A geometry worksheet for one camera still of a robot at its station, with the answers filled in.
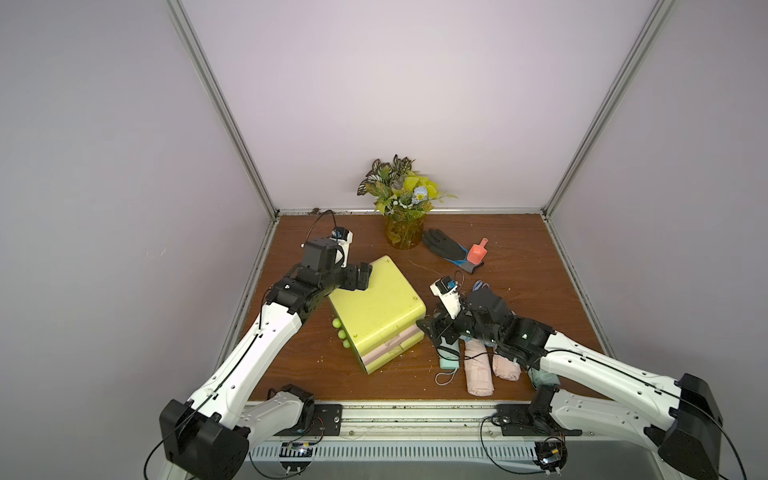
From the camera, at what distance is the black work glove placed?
1054mm

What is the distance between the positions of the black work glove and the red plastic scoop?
12 mm

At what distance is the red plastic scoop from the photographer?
3.46 feet
